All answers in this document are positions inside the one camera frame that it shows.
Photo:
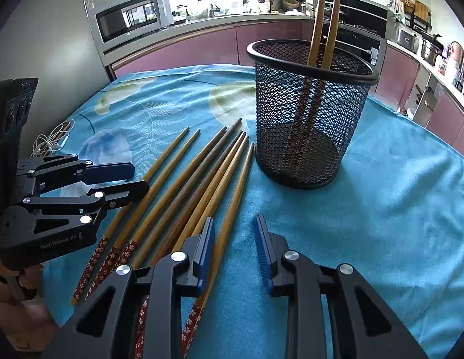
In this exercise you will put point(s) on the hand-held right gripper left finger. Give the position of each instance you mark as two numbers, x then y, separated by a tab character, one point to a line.
203	261

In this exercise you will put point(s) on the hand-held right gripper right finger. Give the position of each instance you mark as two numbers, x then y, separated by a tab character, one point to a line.
263	258

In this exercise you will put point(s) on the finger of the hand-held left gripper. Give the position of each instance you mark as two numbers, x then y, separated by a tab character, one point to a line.
108	172
131	190

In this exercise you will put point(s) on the bunch of wooden chopsticks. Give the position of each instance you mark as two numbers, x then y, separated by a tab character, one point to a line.
207	183

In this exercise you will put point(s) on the black mesh holder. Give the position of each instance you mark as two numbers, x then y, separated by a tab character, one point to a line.
351	119

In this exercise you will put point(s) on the wooden chopstick with floral end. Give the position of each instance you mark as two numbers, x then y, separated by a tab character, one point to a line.
317	22
331	22

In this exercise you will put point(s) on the person's left hand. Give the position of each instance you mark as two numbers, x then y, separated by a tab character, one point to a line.
31	276

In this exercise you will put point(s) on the white earphones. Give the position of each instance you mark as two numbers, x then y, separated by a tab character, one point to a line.
41	146

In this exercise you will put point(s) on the brown wooden stick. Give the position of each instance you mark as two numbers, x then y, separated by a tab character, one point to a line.
65	127

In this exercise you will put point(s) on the blue printed tablecloth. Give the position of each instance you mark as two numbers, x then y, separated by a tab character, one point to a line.
366	232

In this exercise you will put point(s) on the counter with pink cabinets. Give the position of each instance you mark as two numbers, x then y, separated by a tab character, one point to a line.
202	48

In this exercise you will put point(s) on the silver microwave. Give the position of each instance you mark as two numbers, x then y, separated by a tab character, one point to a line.
142	15

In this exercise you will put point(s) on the black built-in oven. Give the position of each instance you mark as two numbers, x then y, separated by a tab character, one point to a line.
357	41

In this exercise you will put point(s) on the wooden bowl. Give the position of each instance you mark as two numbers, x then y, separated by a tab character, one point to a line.
291	3

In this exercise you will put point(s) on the steel container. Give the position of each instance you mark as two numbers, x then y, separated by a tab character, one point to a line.
405	39

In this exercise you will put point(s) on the steel pot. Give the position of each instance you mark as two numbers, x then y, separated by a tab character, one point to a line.
430	52

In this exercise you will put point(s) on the wooden cutting board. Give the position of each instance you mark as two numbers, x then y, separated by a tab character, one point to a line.
421	9

